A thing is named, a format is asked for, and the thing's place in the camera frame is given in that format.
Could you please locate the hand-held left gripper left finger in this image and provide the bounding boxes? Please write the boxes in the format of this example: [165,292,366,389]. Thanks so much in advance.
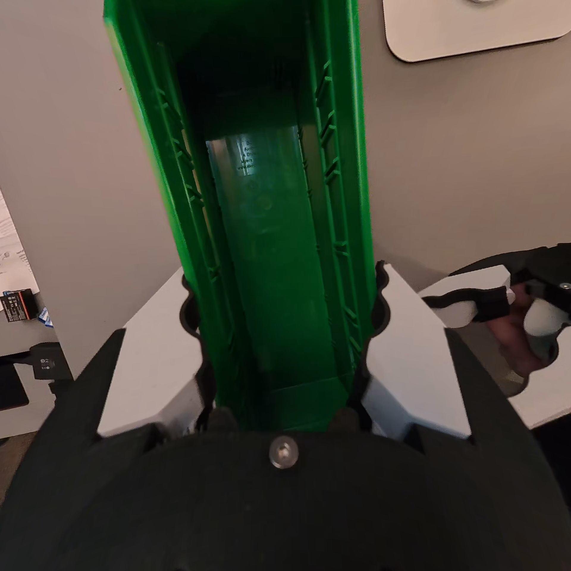
[97,267,215,438]

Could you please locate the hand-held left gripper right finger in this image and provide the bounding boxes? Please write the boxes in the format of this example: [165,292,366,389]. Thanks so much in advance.
[357,261,473,440]

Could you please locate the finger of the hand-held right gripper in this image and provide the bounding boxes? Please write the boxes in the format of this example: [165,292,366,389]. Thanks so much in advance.
[421,264,512,299]
[421,288,509,328]

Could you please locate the green plastic bin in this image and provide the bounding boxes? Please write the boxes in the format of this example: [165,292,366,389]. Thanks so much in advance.
[103,0,377,431]

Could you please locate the person's right hand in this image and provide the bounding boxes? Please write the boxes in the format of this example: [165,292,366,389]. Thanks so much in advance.
[486,285,551,377]

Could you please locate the small black device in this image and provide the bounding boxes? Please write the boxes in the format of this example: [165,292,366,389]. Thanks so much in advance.
[29,343,74,382]

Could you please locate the black flat pad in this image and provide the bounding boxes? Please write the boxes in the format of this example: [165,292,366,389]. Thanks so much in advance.
[0,357,29,411]

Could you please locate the small black orange battery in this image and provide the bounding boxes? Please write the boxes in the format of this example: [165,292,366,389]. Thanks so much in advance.
[0,288,34,323]

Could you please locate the printed paper sheets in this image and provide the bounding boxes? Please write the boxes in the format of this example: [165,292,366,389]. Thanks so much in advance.
[0,187,38,295]

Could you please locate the white rounded base plate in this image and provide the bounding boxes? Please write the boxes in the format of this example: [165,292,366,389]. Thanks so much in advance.
[383,0,571,63]

